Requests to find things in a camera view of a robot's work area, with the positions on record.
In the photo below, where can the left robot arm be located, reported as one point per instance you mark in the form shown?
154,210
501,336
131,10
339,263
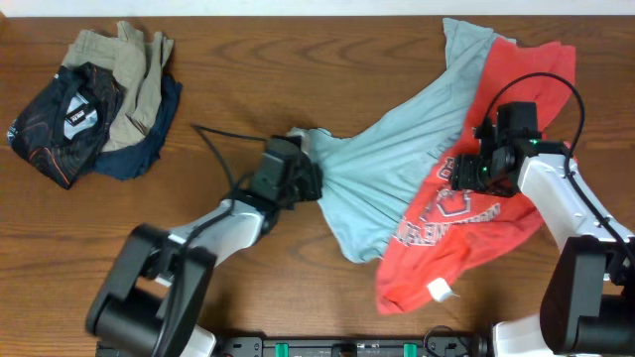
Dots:
150,300

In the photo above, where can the navy blue folded garment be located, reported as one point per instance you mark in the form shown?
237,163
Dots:
134,161

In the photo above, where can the red printed t-shirt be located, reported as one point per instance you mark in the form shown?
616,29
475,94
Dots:
444,231

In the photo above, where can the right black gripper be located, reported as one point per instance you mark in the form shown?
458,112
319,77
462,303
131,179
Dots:
462,176

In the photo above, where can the light blue t-shirt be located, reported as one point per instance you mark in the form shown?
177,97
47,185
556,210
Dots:
368,180

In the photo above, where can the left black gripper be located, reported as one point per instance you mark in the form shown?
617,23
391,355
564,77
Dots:
313,177

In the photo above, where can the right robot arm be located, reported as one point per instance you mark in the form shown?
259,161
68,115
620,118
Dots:
588,307

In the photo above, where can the black patterned shirt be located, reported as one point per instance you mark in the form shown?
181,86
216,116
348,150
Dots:
63,129

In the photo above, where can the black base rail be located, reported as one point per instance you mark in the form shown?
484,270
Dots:
443,344

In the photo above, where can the khaki folded pants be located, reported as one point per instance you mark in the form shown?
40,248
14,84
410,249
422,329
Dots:
137,66

